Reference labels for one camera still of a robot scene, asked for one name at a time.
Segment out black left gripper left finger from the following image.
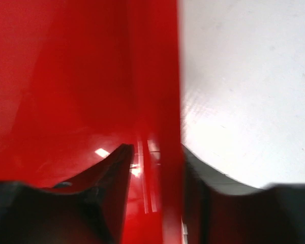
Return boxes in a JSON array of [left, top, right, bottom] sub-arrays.
[[0, 144, 134, 243]]

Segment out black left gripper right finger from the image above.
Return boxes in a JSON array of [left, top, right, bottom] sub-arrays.
[[182, 148, 305, 243]]

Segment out red plastic tray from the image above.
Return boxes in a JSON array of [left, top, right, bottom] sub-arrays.
[[0, 1, 184, 243]]

